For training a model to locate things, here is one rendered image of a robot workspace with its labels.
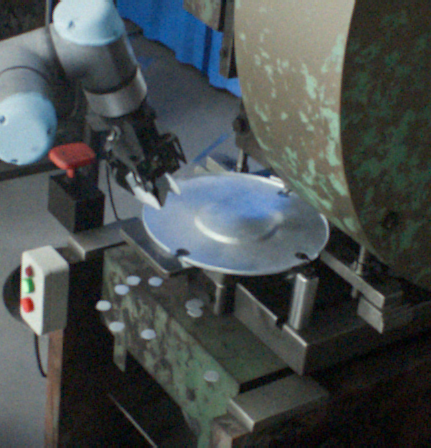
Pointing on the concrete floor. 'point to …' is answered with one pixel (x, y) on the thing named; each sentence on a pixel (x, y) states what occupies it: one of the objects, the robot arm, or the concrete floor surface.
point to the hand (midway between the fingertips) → (155, 197)
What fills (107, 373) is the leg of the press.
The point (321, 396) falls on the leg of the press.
